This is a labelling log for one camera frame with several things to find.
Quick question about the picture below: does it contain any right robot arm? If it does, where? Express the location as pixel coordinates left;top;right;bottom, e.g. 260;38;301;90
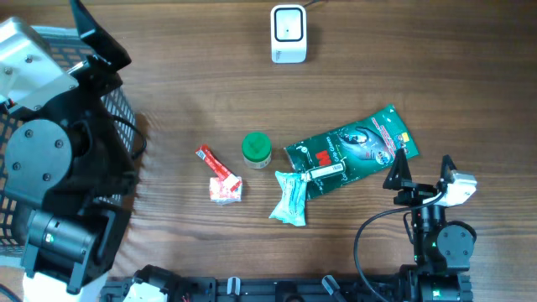
383;149;477;302

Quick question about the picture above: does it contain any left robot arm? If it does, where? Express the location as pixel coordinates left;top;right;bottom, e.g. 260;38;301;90
1;1;138;301

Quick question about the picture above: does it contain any small green white box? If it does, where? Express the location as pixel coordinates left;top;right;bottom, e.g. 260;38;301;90
301;162;346;182

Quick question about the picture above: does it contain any long red sachet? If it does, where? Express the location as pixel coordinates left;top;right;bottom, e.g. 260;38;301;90
196;144;242;191

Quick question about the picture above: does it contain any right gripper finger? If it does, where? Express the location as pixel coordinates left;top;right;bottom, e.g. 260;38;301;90
383;148;412;190
438;154;456;185

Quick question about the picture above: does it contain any chicken seasoning jar green lid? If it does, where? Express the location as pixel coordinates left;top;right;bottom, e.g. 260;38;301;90
242;132;272;169

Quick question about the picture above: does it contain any grey plastic mesh basket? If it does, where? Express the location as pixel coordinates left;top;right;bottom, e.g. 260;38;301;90
1;26;136;266

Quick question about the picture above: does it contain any black right camera cable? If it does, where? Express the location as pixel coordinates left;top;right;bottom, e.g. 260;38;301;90
352;190;446;302

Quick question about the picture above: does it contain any mint tissue pack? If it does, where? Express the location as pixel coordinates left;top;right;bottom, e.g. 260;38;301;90
269;171;307;227

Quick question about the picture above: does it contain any green 3M gloves packet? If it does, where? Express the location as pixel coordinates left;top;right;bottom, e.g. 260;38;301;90
284;105;420;200

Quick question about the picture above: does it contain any red tissue box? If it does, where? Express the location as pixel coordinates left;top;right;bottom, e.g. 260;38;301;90
209;177;242;206

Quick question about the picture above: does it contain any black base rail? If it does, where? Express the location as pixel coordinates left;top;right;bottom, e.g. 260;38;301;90
98;265;474;302

